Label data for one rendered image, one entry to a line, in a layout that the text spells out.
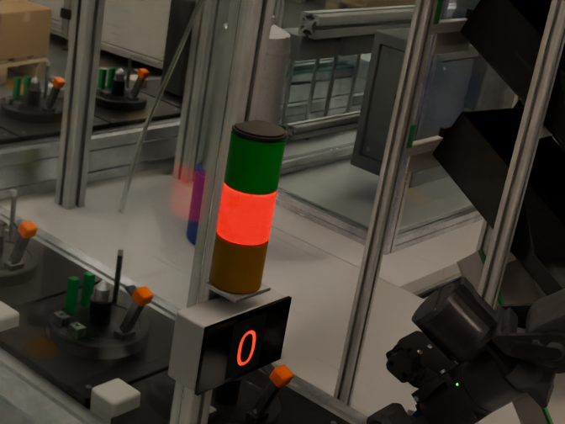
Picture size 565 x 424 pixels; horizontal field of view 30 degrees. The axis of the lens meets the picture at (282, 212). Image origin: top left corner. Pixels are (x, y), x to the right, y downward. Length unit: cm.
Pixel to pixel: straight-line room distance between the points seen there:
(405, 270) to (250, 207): 122
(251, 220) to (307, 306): 96
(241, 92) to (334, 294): 107
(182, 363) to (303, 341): 81
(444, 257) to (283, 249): 36
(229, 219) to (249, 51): 15
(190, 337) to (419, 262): 126
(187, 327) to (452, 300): 26
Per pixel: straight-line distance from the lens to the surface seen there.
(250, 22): 93
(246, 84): 95
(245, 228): 96
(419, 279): 213
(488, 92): 234
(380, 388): 170
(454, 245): 233
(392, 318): 193
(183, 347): 99
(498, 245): 128
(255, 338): 102
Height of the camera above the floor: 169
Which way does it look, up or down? 21 degrees down
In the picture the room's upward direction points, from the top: 10 degrees clockwise
